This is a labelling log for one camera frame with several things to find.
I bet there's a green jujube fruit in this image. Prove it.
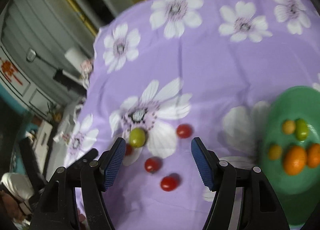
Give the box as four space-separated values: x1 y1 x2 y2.
129 128 146 148

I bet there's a cherry tomato with stem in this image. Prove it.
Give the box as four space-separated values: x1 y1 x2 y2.
144 157 162 173

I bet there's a large orange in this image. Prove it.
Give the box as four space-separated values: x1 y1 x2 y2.
283 145 307 176

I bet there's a green plastic plate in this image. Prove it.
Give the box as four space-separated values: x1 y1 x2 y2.
258 86 319 228

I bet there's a small yellow fruit lower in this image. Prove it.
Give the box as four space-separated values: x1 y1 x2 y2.
267 144 283 161

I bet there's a small yellow fruit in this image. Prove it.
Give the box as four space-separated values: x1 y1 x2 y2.
281 120 296 135
267 144 283 161

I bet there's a small yellow fruit upper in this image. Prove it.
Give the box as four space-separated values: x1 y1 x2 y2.
281 120 296 135

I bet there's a black desk lamp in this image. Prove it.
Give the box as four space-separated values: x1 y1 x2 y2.
26 48 87 95

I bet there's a purple floral tablecloth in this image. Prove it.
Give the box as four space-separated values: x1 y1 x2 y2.
65 0 319 229

